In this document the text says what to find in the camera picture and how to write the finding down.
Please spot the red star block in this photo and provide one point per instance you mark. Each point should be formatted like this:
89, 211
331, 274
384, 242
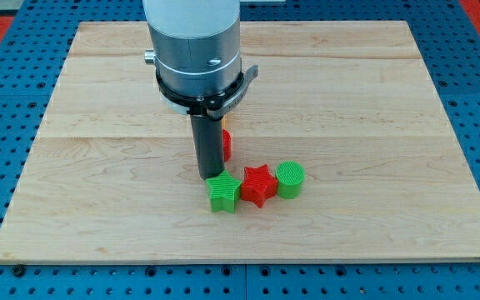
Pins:
258, 185

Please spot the green cylinder block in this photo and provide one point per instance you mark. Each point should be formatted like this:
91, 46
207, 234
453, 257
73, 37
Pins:
290, 176

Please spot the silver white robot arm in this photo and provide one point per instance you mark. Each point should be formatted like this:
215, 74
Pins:
196, 46

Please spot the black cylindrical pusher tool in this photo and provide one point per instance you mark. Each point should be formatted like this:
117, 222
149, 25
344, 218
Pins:
208, 142

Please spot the green star block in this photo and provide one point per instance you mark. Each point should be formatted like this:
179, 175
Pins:
223, 192

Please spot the red block behind tool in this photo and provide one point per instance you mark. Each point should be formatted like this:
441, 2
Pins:
227, 144

